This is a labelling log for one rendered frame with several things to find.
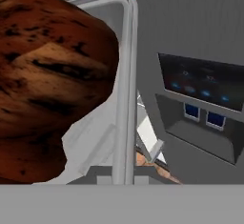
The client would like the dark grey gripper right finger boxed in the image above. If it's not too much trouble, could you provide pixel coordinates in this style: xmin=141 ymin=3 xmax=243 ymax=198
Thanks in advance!
xmin=132 ymin=166 xmax=174 ymax=185

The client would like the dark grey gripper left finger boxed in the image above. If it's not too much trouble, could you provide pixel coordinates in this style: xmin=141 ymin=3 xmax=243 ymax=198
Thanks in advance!
xmin=68 ymin=165 xmax=113 ymax=185

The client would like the brown speckled food lump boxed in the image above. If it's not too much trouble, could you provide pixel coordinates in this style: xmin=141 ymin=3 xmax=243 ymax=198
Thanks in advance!
xmin=0 ymin=0 xmax=120 ymax=185

